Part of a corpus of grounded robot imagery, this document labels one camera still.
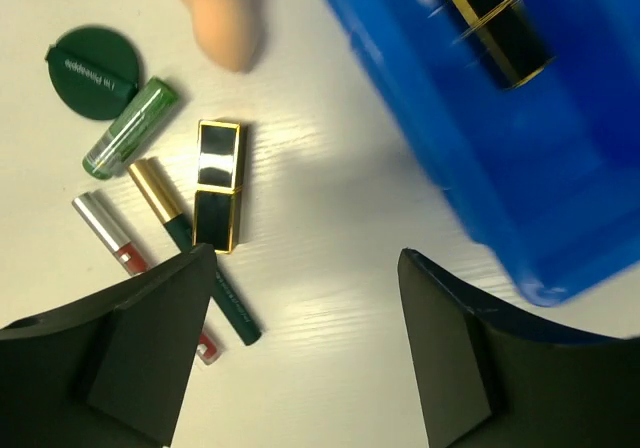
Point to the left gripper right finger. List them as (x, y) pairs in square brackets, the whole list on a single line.
[(490, 374)]

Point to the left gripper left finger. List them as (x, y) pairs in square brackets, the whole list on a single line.
[(110, 369)]

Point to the black gold lipstick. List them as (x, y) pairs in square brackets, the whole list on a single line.
[(502, 36), (220, 180)]

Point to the beige makeup sponge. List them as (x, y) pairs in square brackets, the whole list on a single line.
[(230, 33)]

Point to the red lip gloss tube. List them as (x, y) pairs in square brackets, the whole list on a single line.
[(112, 233)]

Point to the blue plastic divided bin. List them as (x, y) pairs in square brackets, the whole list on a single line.
[(545, 175)]

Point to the green clear lipstick tube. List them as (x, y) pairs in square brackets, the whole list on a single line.
[(139, 121)]

